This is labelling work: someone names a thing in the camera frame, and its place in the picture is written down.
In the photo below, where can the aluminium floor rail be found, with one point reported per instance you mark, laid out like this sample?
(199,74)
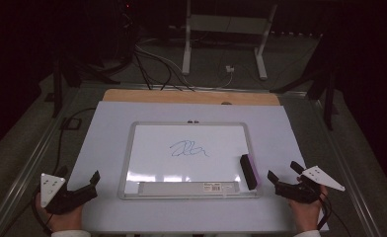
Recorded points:
(27,164)
(132,85)
(346,164)

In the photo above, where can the white plug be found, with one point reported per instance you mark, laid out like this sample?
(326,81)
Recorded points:
(229,69)

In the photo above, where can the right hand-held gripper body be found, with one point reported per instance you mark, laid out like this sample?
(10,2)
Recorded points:
(296,192)

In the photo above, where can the white metal stand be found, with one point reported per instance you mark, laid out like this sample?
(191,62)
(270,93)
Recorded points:
(186,49)

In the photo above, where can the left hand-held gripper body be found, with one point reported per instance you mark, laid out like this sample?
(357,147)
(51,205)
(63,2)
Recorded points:
(51,187)

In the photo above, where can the black and purple whiteboard eraser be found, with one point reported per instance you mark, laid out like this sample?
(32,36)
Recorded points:
(249,173)

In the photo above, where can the dark equipment with red light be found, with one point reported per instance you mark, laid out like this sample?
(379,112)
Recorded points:
(127,29)

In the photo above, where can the person's right hand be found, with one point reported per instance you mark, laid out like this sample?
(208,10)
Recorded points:
(308,215)

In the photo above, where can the black square floor plate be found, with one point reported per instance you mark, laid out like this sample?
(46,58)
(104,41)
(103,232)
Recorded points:
(71,123)

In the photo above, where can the grey framed whiteboard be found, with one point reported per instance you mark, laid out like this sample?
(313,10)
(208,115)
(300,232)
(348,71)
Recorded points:
(188,168)

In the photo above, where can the black tripod stand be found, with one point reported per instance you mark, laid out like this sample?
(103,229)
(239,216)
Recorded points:
(57,89)
(328,105)

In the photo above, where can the white table cover sheet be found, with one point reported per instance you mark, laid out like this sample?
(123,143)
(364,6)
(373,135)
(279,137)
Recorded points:
(109,131)

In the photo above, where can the person's left hand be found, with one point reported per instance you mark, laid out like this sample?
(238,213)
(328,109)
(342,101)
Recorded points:
(66,220)

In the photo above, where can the power strip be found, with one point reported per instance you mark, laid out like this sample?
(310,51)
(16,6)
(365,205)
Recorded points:
(296,33)

